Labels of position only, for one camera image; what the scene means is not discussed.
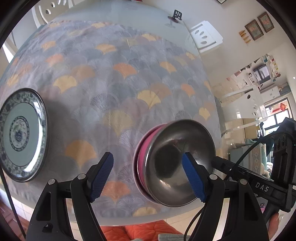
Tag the wooden wall hooks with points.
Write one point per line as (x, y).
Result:
(245, 37)

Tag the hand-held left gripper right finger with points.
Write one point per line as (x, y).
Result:
(194, 178)

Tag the dark television screen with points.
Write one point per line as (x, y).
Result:
(262, 72)

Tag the floral porcelain plate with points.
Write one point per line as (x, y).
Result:
(23, 129)

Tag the black phone stand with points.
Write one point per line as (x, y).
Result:
(177, 15)

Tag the person's right hand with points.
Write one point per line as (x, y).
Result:
(274, 224)

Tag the orange quilted cushion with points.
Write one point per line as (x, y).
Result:
(138, 231)

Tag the pink floral bowl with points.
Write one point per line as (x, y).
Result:
(137, 162)

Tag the grey cloth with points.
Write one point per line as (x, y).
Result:
(171, 238)

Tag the framed floral wall picture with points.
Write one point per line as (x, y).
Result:
(266, 22)
(254, 29)

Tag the white plastic chair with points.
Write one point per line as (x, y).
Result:
(208, 34)
(242, 104)
(44, 11)

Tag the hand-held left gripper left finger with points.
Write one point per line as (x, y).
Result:
(103, 178)

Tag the ginkgo leaf pattern tablecloth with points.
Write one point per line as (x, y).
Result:
(115, 92)

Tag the red hanging ornament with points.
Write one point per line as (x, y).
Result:
(283, 107)

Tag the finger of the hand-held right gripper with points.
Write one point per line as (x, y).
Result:
(225, 165)

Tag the steel bowl pink exterior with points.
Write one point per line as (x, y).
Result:
(175, 139)

